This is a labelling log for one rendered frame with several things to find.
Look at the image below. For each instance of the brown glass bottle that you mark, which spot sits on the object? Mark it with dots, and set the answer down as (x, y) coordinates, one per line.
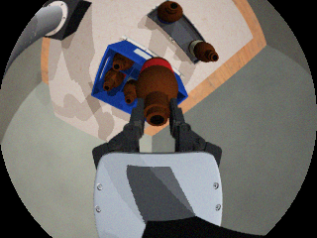
(156, 83)
(168, 14)
(203, 51)
(129, 88)
(113, 79)
(121, 62)

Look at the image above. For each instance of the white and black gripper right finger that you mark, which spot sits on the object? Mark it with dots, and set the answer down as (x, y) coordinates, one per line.
(185, 138)

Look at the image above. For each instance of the dark blue crate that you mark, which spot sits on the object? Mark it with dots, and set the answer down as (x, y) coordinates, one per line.
(115, 96)

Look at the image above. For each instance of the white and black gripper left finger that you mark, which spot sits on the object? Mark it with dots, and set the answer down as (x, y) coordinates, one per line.
(128, 139)

